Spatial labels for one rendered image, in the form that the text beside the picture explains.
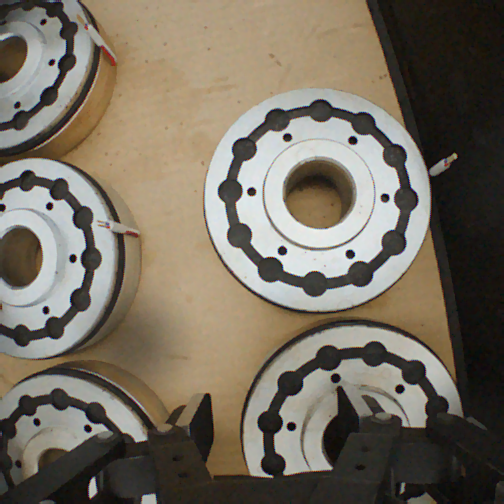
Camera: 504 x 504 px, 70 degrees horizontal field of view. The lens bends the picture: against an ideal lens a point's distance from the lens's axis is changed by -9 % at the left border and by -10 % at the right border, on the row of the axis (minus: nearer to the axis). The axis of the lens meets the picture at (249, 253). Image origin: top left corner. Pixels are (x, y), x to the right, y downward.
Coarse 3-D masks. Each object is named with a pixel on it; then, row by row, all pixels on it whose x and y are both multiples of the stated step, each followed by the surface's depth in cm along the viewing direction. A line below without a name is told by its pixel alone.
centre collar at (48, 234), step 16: (16, 208) 18; (0, 224) 18; (16, 224) 18; (32, 224) 18; (48, 224) 18; (0, 240) 18; (48, 240) 17; (0, 256) 18; (48, 256) 17; (64, 256) 18; (0, 272) 18; (48, 272) 17; (0, 288) 18; (16, 288) 18; (32, 288) 17; (48, 288) 17; (16, 304) 18; (32, 304) 18
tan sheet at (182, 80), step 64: (128, 0) 22; (192, 0) 21; (256, 0) 21; (320, 0) 21; (128, 64) 22; (192, 64) 21; (256, 64) 21; (320, 64) 20; (384, 64) 20; (128, 128) 21; (192, 128) 21; (128, 192) 21; (192, 192) 21; (320, 192) 20; (192, 256) 21; (128, 320) 21; (192, 320) 20; (256, 320) 20; (384, 320) 20; (0, 384) 21; (192, 384) 20
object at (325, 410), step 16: (320, 400) 16; (336, 400) 16; (384, 400) 16; (320, 416) 16; (336, 416) 16; (400, 416) 16; (304, 432) 16; (320, 432) 16; (304, 448) 16; (320, 448) 16; (320, 464) 16
